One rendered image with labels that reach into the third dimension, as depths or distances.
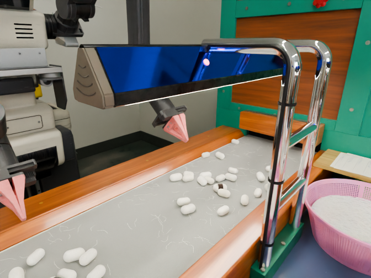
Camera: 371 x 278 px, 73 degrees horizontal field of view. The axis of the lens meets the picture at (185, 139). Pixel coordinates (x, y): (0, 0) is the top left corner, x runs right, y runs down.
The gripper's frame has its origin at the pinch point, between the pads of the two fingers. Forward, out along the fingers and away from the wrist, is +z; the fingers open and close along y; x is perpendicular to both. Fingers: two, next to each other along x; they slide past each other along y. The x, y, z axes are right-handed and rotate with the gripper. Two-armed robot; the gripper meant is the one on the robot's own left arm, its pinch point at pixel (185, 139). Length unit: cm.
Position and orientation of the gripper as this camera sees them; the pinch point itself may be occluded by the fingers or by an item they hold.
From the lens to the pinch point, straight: 71.6
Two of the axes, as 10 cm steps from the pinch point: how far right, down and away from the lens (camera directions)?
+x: -4.7, 5.5, 6.9
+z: 5.5, 7.9, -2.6
